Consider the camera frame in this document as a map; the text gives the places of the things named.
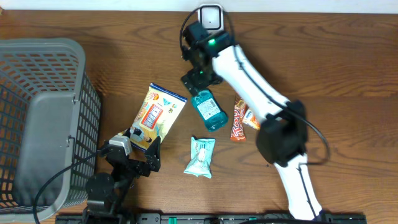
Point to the grey plastic basket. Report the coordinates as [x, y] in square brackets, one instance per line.
[50, 117]

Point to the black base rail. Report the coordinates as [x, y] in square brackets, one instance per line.
[157, 218]

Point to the blue mouthwash bottle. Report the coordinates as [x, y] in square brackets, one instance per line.
[209, 110]

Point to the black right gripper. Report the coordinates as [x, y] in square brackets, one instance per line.
[198, 80]

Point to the teal small snack packet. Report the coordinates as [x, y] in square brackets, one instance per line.
[201, 155]

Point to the orange small snack packet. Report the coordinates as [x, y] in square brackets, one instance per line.
[250, 120]

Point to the white barcode scanner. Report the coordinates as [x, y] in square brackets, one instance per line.
[211, 17]

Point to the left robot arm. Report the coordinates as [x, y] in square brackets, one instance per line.
[106, 192]

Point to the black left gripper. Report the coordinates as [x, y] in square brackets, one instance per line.
[154, 161]

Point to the orange chocolate bar wrapper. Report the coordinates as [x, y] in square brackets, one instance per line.
[237, 130]

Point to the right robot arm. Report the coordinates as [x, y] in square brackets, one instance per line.
[283, 133]

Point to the yellow snack bag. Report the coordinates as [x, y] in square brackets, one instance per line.
[156, 116]

